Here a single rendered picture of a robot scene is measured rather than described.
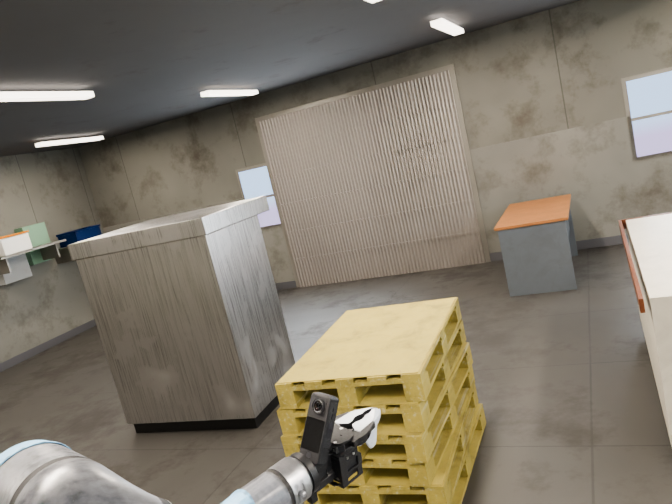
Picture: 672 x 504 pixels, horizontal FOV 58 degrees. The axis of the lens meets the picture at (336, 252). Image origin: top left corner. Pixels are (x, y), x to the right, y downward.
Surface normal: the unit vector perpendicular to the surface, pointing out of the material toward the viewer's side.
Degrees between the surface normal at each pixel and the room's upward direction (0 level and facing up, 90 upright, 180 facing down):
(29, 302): 90
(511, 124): 90
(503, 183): 90
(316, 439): 60
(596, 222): 90
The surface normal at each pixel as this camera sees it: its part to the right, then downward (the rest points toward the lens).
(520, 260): -0.37, 0.25
